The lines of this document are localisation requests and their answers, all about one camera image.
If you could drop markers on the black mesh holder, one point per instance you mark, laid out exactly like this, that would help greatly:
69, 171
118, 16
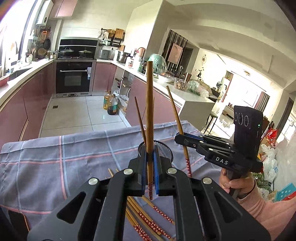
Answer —
165, 151

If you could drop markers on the clear plastic bag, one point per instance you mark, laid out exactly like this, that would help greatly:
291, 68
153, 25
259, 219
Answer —
123, 102

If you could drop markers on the kitchen window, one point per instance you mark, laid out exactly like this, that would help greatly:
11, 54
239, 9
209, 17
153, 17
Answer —
16, 34

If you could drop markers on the wall rack with cutting board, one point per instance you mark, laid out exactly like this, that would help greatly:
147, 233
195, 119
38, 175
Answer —
115, 37

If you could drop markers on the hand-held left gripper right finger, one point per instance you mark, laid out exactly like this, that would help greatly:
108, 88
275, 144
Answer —
156, 171

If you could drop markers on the framed wall picture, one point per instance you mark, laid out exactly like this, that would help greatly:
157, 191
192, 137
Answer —
174, 53

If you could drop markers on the steel stockpot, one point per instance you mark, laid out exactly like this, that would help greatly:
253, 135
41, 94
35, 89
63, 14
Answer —
122, 57

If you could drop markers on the pink wall cabinet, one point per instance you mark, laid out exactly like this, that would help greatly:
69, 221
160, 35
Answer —
63, 8

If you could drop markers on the pink base cabinets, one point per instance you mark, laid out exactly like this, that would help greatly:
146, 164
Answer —
138, 92
25, 104

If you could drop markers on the woven basket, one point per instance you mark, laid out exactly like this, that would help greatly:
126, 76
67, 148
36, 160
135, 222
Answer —
42, 53

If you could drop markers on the white water heater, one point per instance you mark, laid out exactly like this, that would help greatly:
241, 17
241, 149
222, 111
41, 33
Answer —
45, 11

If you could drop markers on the pink kettle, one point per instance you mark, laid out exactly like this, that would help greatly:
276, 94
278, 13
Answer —
140, 58

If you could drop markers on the person's right forearm pink sleeve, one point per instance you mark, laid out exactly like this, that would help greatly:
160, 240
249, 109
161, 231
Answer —
266, 213

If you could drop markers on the white plastic bag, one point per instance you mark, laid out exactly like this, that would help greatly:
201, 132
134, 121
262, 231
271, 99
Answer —
270, 166

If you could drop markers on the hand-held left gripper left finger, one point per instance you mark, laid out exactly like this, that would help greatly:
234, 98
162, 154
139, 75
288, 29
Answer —
143, 169

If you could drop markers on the grey plaid tablecloth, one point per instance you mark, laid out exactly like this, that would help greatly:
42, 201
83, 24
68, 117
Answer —
69, 166

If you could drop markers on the red plastic bag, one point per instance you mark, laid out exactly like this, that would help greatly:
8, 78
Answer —
272, 135

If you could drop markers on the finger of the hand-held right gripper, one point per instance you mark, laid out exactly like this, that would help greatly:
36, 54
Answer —
189, 142
194, 136

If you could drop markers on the small steel pot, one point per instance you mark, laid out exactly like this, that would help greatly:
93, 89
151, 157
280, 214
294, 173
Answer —
53, 55

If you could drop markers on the yellow oil bottle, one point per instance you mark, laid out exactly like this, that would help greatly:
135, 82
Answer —
106, 100

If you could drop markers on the red basin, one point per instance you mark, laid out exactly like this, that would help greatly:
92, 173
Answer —
3, 82

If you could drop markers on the bag of green vegetables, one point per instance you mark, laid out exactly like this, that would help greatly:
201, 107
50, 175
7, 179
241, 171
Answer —
196, 87

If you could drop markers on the bunch of wooden chopsticks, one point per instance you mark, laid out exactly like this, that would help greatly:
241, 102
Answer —
143, 216

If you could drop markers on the white kitchen peninsula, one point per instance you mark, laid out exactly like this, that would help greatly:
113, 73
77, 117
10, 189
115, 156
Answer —
196, 109

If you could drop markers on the green dome in plastic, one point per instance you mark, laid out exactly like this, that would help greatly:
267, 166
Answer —
159, 62

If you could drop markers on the clear egg box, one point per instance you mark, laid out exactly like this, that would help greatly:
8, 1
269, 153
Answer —
180, 84

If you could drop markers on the pot with glass lid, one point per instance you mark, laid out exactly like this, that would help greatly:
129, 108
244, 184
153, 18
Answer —
67, 52
86, 52

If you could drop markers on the silver countertop appliance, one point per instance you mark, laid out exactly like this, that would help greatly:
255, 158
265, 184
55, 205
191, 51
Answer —
104, 54

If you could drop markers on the person's right hand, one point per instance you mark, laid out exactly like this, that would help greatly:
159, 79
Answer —
248, 185

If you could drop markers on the wooden chopstick red patterned end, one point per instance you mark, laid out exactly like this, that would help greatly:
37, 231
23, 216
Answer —
149, 111
140, 118
175, 111

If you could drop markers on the dark oil bottle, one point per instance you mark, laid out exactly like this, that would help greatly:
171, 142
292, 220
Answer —
112, 105

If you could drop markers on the green stool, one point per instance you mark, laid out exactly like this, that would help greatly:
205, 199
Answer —
215, 114

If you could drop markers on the wall clock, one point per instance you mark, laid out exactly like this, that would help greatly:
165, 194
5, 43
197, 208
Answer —
204, 59

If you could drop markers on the black frying pan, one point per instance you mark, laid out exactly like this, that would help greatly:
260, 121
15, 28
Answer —
47, 43

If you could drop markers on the teal perforated stool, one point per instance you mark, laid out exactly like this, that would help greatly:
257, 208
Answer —
285, 192

